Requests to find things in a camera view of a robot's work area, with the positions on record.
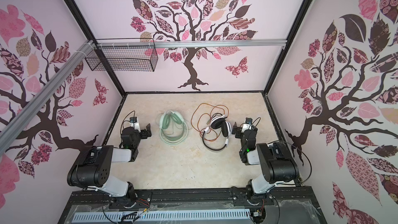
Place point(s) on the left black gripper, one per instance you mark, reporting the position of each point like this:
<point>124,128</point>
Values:
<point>143,131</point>

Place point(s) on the mint green headphones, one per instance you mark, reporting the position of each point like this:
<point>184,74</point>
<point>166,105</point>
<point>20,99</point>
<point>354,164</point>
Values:
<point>173,128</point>

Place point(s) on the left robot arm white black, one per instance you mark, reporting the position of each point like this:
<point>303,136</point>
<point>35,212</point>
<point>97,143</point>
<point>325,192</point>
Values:
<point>91,169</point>

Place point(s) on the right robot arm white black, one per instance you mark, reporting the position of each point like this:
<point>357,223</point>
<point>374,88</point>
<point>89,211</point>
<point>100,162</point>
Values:
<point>275,160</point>

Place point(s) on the white black headphones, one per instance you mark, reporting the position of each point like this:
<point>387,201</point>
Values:
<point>218,122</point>

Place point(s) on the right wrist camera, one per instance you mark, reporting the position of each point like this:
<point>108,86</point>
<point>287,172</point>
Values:
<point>247,125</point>

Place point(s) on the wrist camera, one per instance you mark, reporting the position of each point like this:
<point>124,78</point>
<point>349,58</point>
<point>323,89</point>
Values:
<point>247,125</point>
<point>134,123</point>

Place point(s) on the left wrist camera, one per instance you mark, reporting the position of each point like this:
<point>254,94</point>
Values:
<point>134,123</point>

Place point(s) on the white slotted cable duct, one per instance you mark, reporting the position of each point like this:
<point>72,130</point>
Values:
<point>161,217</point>

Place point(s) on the black wire mesh basket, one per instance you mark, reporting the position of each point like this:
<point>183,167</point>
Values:
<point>124,54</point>

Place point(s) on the aluminium rail back wall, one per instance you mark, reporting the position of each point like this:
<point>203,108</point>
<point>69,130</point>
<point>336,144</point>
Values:
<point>192,43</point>

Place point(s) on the aluminium rail wall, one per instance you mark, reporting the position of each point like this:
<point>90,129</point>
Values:
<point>17,125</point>
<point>192,43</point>

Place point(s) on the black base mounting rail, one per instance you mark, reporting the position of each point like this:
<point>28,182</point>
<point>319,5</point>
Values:
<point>237,196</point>

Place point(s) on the aluminium rail left wall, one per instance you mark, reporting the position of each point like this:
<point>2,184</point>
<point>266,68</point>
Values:
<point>17,125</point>

